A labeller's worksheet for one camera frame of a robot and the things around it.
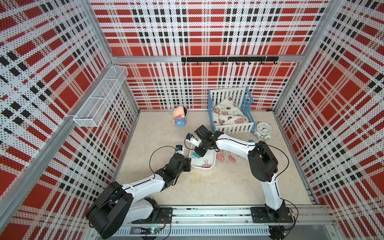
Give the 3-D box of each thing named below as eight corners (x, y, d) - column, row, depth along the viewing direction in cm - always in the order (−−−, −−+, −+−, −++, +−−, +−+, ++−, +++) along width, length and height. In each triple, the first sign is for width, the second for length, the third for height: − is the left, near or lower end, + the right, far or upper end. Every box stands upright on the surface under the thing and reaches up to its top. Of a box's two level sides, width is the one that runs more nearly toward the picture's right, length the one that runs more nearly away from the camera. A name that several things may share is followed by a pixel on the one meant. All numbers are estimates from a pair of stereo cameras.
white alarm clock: (253, 137, 106) (255, 133, 103) (255, 124, 114) (257, 120, 110) (268, 141, 104) (270, 137, 100) (269, 128, 112) (272, 124, 108)
